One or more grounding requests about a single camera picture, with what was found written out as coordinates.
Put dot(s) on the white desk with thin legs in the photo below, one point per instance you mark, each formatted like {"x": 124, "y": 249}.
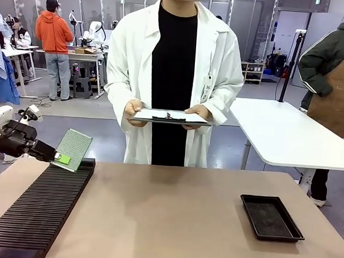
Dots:
{"x": 18, "y": 50}

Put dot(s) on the black rectangular tray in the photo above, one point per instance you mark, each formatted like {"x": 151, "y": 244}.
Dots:
{"x": 270, "y": 218}

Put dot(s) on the clipboard with white paper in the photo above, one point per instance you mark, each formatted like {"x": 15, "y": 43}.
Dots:
{"x": 170, "y": 117}

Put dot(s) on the person's right forearm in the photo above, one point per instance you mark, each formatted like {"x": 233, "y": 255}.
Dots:
{"x": 117, "y": 101}

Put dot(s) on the person's left forearm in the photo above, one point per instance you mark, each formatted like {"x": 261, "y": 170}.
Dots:
{"x": 225, "y": 103}

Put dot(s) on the person in white lab coat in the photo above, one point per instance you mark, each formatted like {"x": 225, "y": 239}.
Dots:
{"x": 173, "y": 61}

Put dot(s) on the black step stool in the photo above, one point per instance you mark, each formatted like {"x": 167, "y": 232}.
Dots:
{"x": 83, "y": 85}

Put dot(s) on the person's right hand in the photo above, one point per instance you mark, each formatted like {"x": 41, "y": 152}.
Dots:
{"x": 133, "y": 110}

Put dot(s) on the person wearing black headset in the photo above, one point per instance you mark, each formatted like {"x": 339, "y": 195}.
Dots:
{"x": 20, "y": 34}

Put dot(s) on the white-legged background workbench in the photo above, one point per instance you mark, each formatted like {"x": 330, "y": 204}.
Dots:
{"x": 88, "y": 58}

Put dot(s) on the black equipment bags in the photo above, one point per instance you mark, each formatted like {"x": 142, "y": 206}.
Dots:
{"x": 276, "y": 65}

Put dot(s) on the green perforated PCB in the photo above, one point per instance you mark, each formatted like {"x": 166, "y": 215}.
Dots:
{"x": 74, "y": 146}

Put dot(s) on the white hang tag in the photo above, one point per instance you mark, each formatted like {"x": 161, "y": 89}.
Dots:
{"x": 207, "y": 88}

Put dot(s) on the black stand pole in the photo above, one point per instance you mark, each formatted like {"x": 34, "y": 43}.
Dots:
{"x": 291, "y": 66}

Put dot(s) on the brown cardboard box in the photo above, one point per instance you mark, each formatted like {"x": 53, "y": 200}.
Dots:
{"x": 84, "y": 51}

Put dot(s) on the background camera stand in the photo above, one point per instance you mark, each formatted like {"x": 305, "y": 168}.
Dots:
{"x": 73, "y": 21}

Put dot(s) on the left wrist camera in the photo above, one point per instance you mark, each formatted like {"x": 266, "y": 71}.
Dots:
{"x": 33, "y": 112}

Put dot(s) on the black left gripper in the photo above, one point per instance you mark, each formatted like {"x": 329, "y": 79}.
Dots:
{"x": 16, "y": 141}

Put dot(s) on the black slotted PCB rack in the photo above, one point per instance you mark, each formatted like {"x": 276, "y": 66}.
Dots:
{"x": 36, "y": 205}

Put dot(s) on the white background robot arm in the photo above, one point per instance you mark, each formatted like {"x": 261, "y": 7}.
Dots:
{"x": 93, "y": 32}

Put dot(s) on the wooden storage shelf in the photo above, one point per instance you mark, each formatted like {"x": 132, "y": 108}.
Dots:
{"x": 252, "y": 72}

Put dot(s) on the large white table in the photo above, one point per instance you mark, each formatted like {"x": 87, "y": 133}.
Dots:
{"x": 292, "y": 134}

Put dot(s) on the person in brown apron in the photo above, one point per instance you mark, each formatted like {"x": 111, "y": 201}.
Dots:
{"x": 341, "y": 73}

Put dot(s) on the person's left hand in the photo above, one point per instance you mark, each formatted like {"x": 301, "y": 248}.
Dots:
{"x": 201, "y": 111}

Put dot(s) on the person in orange hoodie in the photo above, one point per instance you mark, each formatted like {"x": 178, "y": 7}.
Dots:
{"x": 54, "y": 35}

